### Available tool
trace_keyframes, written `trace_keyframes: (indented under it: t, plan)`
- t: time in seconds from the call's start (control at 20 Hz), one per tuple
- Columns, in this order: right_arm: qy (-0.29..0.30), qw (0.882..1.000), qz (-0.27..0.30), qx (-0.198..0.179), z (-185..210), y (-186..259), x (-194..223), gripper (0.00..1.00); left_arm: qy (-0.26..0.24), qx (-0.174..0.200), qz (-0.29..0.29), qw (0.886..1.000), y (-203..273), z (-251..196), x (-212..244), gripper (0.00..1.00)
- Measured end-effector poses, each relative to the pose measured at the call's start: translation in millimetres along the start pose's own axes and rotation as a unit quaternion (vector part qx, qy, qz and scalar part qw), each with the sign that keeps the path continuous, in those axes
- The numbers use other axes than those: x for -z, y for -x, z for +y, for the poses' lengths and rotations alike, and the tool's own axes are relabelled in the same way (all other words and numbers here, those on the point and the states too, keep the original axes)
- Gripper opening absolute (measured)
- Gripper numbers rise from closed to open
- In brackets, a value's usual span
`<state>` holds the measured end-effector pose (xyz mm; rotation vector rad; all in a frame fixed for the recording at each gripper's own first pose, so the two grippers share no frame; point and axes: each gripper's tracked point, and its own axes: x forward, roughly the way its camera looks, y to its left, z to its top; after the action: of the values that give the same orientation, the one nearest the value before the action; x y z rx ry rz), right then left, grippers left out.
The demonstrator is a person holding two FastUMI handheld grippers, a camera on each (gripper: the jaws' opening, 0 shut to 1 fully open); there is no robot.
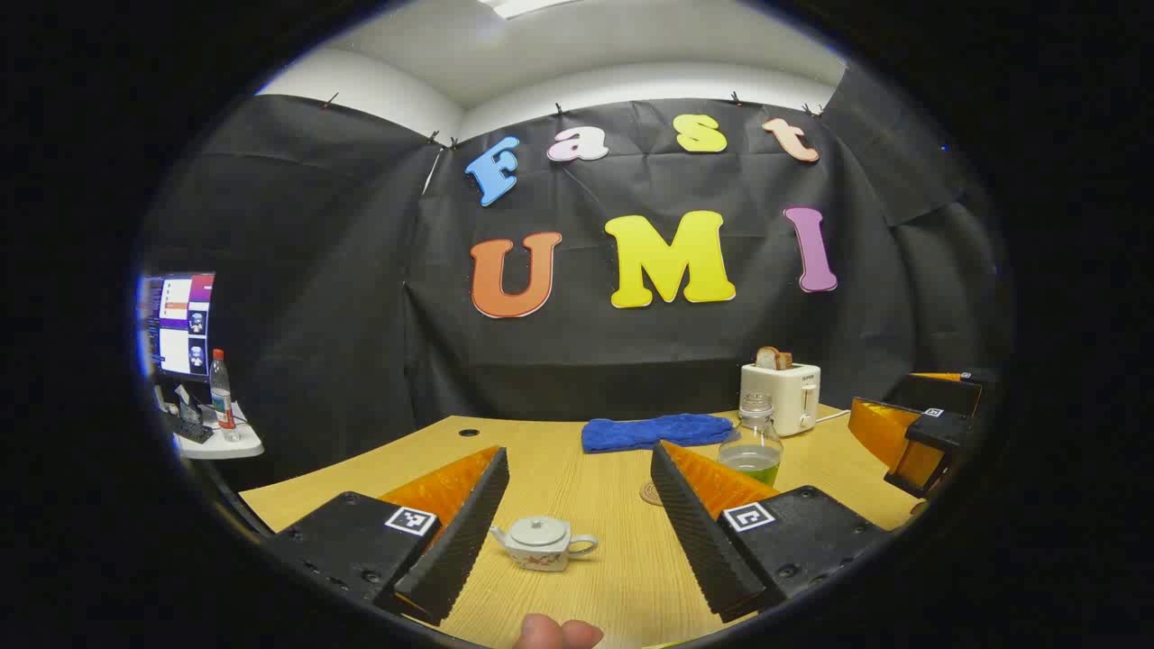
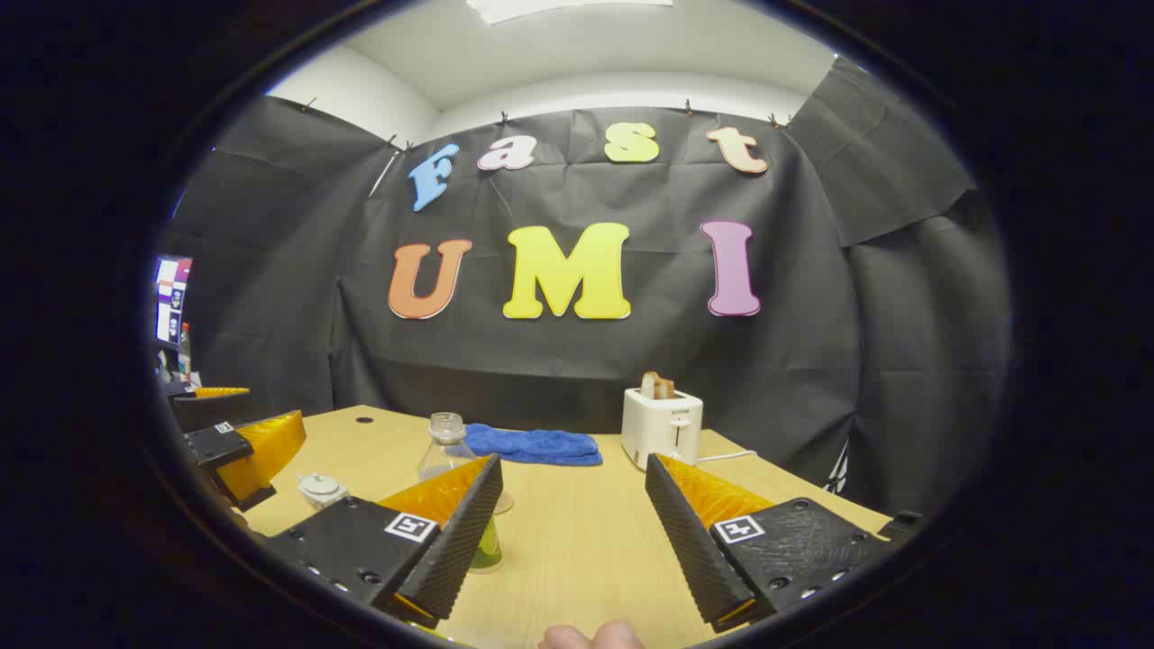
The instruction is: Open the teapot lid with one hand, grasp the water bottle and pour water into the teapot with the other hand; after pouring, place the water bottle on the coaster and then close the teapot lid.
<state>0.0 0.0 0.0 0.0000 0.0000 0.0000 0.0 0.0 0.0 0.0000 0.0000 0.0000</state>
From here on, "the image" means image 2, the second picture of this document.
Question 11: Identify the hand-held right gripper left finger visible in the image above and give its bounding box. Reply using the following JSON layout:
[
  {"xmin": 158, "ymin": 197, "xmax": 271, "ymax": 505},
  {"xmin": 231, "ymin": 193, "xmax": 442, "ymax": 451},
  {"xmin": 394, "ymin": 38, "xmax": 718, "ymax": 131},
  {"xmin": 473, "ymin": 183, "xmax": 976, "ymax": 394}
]
[{"xmin": 269, "ymin": 453, "xmax": 504, "ymax": 630}]

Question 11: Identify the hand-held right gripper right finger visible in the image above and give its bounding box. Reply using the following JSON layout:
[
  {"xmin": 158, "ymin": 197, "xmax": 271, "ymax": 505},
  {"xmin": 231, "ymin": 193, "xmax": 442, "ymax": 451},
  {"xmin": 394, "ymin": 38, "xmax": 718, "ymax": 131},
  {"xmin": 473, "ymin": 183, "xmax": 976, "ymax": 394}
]
[{"xmin": 645, "ymin": 453, "xmax": 892, "ymax": 634}]

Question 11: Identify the clear green-label water bottle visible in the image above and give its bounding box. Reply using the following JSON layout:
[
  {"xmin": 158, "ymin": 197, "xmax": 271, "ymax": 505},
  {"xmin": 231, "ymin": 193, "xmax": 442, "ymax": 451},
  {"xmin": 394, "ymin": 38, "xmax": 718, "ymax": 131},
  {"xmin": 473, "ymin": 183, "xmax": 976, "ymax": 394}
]
[{"xmin": 417, "ymin": 412, "xmax": 515, "ymax": 574}]

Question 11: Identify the white toaster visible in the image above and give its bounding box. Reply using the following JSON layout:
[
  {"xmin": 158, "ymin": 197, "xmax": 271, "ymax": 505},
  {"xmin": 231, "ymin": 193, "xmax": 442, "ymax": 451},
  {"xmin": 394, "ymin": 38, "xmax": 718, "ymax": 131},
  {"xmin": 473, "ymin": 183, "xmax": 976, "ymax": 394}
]
[{"xmin": 620, "ymin": 388, "xmax": 705, "ymax": 472}]

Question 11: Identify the computer monitor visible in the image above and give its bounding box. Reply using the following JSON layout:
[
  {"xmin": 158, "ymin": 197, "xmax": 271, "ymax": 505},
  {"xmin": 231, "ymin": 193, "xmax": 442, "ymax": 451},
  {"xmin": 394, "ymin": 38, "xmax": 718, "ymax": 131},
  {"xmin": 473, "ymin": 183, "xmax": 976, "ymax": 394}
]
[{"xmin": 153, "ymin": 255, "xmax": 194, "ymax": 351}]

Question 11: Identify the blue towel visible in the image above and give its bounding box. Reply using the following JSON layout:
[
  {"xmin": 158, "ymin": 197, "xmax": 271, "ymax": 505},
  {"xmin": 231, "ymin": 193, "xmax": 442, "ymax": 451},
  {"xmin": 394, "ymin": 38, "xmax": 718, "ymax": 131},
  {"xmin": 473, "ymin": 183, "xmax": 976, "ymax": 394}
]
[{"xmin": 463, "ymin": 423, "xmax": 604, "ymax": 468}]

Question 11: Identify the black backdrop cloth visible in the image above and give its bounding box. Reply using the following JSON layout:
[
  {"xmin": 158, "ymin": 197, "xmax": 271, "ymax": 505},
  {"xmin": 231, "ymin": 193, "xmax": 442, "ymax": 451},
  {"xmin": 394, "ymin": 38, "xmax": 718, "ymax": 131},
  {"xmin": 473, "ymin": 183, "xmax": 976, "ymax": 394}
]
[{"xmin": 165, "ymin": 56, "xmax": 1012, "ymax": 521}]

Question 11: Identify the ceiling light panel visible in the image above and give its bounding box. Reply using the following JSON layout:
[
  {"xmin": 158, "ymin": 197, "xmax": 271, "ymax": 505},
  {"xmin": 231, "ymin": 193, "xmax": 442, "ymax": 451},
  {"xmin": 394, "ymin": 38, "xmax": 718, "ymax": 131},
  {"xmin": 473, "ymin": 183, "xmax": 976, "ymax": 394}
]
[{"xmin": 466, "ymin": 0, "xmax": 675, "ymax": 25}]

